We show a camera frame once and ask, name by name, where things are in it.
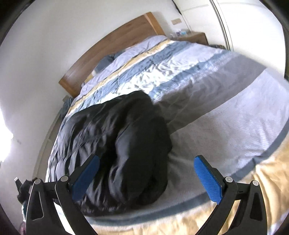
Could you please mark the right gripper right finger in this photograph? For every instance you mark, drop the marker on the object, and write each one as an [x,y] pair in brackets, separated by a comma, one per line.
[250,217]

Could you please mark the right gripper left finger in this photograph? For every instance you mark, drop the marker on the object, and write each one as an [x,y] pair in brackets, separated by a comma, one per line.
[42,217]

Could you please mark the black puffer jacket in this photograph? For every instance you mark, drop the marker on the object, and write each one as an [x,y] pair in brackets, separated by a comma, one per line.
[131,138]

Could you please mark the striped blue white duvet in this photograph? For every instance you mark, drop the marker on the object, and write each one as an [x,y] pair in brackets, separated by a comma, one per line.
[218,103]

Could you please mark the grey cloth beside bed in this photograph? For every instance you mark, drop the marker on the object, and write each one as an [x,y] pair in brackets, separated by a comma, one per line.
[66,106]

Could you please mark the striped pillow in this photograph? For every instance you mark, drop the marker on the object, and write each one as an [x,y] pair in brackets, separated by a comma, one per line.
[103,63]

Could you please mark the wooden nightstand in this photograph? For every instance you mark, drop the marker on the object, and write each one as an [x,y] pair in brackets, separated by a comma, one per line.
[193,37]

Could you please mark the white wardrobe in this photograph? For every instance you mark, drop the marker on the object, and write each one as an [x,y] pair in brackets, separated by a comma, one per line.
[246,27]

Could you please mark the wooden headboard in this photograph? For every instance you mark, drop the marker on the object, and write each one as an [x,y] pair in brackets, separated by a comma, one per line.
[127,35]

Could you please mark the beige wall switch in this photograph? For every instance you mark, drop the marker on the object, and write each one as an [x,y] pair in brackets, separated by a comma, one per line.
[176,21]

